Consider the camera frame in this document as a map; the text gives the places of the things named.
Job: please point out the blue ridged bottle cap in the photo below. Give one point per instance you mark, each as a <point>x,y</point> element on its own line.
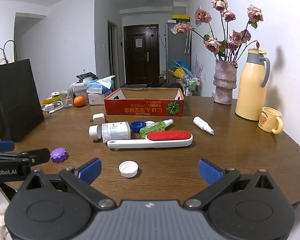
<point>136,126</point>

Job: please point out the white flat box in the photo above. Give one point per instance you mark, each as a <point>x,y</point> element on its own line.
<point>55,94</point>

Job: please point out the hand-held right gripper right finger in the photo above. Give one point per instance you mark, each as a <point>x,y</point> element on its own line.
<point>208,171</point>

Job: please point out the pink textured vase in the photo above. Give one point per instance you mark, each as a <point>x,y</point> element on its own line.
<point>223,80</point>

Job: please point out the small white dropper bottle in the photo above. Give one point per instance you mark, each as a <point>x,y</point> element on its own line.
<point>201,123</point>

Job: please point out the green spray bottle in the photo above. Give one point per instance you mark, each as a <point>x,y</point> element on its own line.
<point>152,128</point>

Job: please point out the orange fruit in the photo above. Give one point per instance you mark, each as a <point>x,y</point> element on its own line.
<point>79,101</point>

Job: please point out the blue tissue pack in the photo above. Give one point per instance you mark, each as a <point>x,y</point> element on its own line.
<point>98,86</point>

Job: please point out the red orange cardboard box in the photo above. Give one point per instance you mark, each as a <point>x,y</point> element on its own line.
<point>140,107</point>

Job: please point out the metal trolley with bottles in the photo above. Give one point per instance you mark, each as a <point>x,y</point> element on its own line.
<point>192,85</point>

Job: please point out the purple wing wall decoration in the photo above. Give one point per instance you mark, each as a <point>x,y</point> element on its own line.
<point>198,66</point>

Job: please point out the pink bin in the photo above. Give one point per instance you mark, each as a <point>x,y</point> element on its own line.
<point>179,81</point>

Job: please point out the black folding stand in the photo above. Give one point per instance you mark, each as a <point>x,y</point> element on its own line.
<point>86,75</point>

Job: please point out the clear plastic bag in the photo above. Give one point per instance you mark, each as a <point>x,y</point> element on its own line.
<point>173,30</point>

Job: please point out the yellow black flat box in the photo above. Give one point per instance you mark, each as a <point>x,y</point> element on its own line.
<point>181,17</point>

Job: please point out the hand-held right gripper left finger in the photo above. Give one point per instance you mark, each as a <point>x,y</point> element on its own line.
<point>91,170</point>

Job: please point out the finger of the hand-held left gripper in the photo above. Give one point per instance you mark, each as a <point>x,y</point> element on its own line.
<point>2,146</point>
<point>40,155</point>

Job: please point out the white charger brick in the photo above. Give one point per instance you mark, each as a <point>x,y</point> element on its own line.
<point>49,108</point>

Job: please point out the grey refrigerator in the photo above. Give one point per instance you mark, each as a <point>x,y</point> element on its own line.
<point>175,47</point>

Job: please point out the yellow bear print mug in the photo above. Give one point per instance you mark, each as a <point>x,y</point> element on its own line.
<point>267,120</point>

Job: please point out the yellow flat packet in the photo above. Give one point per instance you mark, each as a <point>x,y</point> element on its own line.
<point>48,100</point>

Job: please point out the blue folded frame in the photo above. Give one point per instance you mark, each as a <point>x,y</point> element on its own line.
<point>181,63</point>

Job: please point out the white plug adapter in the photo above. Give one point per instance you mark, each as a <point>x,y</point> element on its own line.
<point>98,118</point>

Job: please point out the dark brown entrance door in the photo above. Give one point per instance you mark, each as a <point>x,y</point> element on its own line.
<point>140,62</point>

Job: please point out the white lint brush red pad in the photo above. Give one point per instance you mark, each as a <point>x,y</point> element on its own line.
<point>170,136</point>

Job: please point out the white ridged bottle cap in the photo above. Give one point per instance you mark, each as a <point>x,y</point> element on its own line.
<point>128,169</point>

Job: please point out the small brown cardboard box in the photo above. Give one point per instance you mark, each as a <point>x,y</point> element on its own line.
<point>162,78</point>

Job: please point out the bunch of dried pink roses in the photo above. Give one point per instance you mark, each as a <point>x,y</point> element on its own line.
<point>212,43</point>

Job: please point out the small white round lid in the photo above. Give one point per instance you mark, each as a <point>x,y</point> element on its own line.
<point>149,123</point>

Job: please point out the purple ridged bottle cap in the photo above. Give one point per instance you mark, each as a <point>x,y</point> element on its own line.
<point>58,155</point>

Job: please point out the clear glass cup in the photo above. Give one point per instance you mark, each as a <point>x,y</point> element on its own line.
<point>67,100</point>

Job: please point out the white folded umbrella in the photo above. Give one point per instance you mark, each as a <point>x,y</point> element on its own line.
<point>187,42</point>

